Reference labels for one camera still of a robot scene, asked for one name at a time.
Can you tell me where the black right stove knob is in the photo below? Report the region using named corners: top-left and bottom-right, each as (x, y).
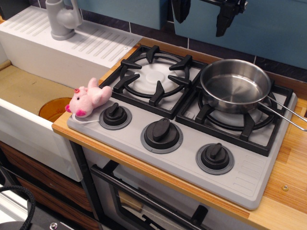
top-left (196, 143), bottom-right (235, 175)

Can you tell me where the grey toy stove top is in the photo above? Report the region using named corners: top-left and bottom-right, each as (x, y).
top-left (67, 46), bottom-right (297, 209)

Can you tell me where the black stove knob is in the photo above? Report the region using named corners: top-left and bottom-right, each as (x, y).
top-left (99, 103), bottom-right (132, 130)
top-left (141, 118), bottom-right (183, 154)
top-left (196, 143), bottom-right (235, 175)

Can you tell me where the black burner grate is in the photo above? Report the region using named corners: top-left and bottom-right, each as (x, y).
top-left (100, 45), bottom-right (206, 119)
top-left (176, 76), bottom-right (294, 156)

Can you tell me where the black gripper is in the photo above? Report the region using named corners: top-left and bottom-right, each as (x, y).
top-left (172, 0), bottom-right (248, 37)

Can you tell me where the black left stove knob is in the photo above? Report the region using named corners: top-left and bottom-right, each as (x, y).
top-left (99, 103), bottom-right (132, 130)

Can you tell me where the stainless steel pan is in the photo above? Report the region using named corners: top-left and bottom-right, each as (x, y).
top-left (200, 59), bottom-right (307, 132)

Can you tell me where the wooden drawer front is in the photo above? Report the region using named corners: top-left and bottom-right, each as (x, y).
top-left (0, 142), bottom-right (101, 230)

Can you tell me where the pink stuffed pig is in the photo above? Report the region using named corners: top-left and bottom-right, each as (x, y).
top-left (65, 78), bottom-right (112, 118)

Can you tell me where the orange plastic bowl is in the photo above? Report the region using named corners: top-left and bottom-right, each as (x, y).
top-left (38, 97), bottom-right (71, 122)

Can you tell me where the black right burner grate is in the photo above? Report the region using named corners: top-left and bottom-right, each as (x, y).
top-left (176, 76), bottom-right (294, 156)

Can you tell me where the white sink unit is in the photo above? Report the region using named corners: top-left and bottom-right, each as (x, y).
top-left (0, 6), bottom-right (141, 182)

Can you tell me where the black braided cable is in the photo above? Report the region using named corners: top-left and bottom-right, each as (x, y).
top-left (0, 184), bottom-right (36, 230)

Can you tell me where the black middle stove knob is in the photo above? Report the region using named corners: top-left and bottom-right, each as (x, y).
top-left (141, 118), bottom-right (183, 154)

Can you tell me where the white oven door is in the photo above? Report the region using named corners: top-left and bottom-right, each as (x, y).
top-left (83, 148), bottom-right (253, 230)

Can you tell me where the black oven door handle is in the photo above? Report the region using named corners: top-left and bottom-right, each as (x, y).
top-left (90, 160), bottom-right (208, 230)

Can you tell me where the grey toy faucet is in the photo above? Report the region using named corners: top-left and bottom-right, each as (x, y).
top-left (46, 0), bottom-right (83, 41)

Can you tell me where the black left burner grate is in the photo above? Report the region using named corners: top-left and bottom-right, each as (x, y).
top-left (100, 45), bottom-right (206, 119)

